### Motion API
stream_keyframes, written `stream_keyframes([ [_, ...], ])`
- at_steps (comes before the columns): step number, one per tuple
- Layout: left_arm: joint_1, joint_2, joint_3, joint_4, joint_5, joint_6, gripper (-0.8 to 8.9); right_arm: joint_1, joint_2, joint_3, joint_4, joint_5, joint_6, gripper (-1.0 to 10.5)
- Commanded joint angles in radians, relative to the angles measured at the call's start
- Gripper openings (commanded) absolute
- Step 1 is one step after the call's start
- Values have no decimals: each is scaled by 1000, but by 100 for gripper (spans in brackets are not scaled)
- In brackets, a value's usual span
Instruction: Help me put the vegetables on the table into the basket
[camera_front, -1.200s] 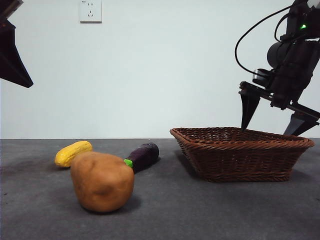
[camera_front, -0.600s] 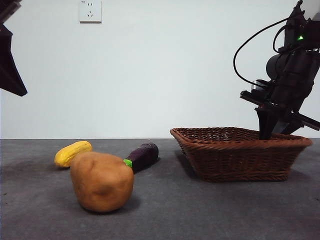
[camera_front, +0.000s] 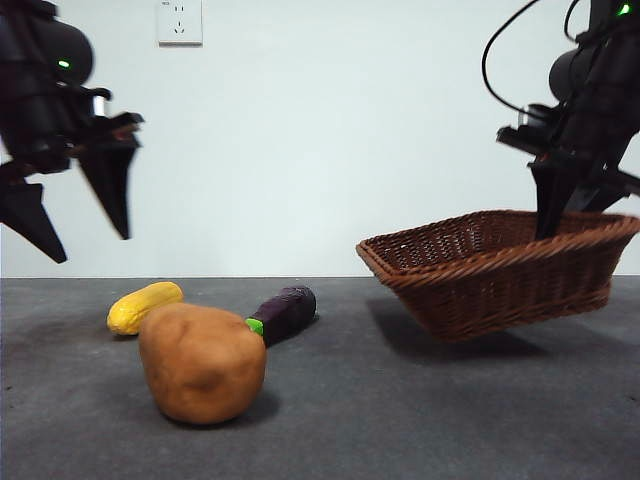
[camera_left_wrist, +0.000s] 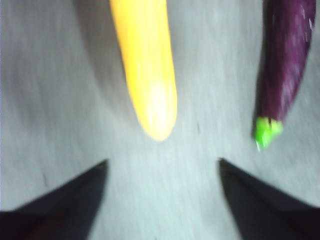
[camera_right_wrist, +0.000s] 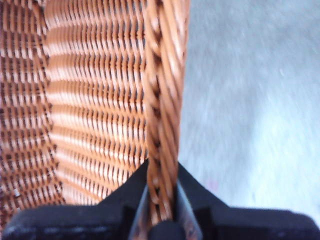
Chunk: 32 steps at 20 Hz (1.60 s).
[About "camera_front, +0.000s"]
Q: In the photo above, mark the yellow toy corn cob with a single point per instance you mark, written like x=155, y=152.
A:
x=140, y=307

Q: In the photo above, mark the brown woven wicker basket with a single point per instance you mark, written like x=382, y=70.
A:
x=500, y=290

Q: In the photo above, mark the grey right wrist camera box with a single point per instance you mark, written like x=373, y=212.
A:
x=536, y=119

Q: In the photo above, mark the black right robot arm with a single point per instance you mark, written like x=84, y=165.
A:
x=600, y=90

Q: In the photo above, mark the brown toy potato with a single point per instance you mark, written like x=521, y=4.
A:
x=200, y=365

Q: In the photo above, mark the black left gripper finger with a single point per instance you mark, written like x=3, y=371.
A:
x=112, y=185
x=35, y=225

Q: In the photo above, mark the white wall socket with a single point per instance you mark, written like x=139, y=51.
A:
x=180, y=22

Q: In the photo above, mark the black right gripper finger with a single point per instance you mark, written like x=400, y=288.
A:
x=550, y=200
x=595, y=197

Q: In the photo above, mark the purple toy eggplant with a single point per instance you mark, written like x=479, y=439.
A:
x=290, y=312

